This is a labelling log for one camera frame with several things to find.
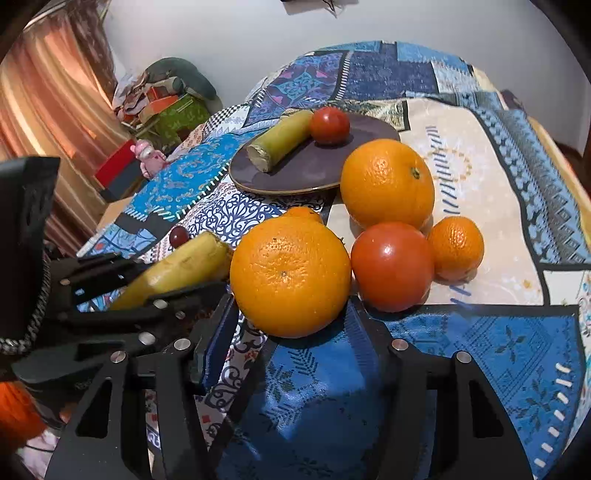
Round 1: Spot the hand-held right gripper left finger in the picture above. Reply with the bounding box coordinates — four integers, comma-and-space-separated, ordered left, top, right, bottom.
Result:
44, 292, 241, 480

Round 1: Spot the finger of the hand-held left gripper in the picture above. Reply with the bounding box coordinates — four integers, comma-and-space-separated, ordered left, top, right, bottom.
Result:
50, 253, 147, 303
51, 281, 228, 354

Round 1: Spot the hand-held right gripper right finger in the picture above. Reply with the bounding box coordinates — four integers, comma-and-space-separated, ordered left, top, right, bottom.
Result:
344, 295, 536, 480

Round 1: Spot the yellow banana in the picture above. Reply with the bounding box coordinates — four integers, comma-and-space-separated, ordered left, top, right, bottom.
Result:
110, 231, 234, 311

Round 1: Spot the cardboard box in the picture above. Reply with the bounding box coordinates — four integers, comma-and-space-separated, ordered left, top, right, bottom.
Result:
95, 198, 137, 234

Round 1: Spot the large red tomato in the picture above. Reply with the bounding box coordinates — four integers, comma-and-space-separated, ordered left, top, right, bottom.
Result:
350, 221, 435, 313

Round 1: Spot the large orange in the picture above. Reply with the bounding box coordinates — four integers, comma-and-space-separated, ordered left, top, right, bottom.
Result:
340, 138, 436, 230
229, 215, 353, 339

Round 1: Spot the red box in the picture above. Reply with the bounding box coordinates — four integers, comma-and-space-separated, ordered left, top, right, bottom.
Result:
94, 138, 145, 189

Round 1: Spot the pink toy figure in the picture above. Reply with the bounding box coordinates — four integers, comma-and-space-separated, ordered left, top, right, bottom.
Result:
130, 140, 168, 179

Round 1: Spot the small mandarin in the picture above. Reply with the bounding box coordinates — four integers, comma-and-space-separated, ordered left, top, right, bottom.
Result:
281, 206, 325, 225
427, 215, 485, 282

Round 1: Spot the orange curtain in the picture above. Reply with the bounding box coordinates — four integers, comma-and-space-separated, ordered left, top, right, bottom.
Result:
0, 11, 136, 259

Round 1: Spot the orange cloth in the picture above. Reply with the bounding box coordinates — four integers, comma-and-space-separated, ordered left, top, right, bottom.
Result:
0, 381, 48, 457

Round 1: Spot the green patterned bag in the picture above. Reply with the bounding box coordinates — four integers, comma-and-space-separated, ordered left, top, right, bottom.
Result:
148, 93, 214, 145

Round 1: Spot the purple plate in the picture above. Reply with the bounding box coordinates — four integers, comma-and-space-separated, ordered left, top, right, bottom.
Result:
228, 113, 402, 195

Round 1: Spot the green sugar cane piece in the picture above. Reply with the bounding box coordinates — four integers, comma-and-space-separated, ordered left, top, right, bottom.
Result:
246, 109, 315, 174

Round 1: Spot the blue patchwork blanket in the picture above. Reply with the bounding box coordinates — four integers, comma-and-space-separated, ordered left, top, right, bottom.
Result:
76, 40, 591, 480

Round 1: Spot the grey-green cushion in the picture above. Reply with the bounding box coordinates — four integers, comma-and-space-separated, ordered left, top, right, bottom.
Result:
141, 56, 219, 101

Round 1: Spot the small red tomato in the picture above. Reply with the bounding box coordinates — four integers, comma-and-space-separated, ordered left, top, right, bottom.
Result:
309, 106, 351, 145

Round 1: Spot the braided cord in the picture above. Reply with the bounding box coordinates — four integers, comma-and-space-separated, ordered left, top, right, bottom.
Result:
0, 256, 52, 356

